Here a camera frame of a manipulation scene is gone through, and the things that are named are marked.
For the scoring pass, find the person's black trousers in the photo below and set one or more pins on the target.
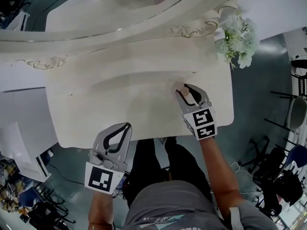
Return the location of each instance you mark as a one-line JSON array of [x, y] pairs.
[[148, 166]]

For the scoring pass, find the white shelf unit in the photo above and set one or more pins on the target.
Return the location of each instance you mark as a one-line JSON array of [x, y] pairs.
[[21, 147]]

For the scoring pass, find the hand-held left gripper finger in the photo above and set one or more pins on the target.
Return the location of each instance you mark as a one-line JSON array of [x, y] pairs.
[[124, 152], [99, 140]]

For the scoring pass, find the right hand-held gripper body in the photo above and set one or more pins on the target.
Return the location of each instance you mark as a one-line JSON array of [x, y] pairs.
[[204, 123]]

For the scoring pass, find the black office chair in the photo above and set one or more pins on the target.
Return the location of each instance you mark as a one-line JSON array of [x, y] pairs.
[[287, 186]]

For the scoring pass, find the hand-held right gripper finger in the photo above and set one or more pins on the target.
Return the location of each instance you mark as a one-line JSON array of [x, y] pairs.
[[184, 108], [202, 97]]

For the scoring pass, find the round ornate cream mirror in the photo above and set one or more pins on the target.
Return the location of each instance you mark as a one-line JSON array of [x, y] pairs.
[[96, 11]]

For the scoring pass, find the person's grey t-shirt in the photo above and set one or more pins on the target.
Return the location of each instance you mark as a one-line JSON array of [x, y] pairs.
[[172, 207]]

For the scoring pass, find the white artificial flower bouquet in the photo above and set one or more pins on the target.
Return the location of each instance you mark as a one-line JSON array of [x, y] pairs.
[[237, 39]]

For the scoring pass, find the black waist device with screen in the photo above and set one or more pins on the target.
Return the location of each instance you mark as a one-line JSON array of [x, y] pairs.
[[122, 186]]

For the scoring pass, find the person's right forearm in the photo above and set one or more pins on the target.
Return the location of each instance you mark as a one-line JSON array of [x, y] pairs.
[[216, 171]]

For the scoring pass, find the cream dressing table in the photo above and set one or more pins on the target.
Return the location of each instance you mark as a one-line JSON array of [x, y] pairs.
[[134, 118]]

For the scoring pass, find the beige chair with black legs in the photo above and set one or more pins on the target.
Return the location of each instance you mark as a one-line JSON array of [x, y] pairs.
[[297, 111]]

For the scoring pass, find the person's left forearm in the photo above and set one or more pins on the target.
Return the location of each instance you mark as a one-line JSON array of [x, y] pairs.
[[100, 212]]

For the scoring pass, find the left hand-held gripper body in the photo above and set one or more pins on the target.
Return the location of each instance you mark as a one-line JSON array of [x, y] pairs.
[[99, 177]]

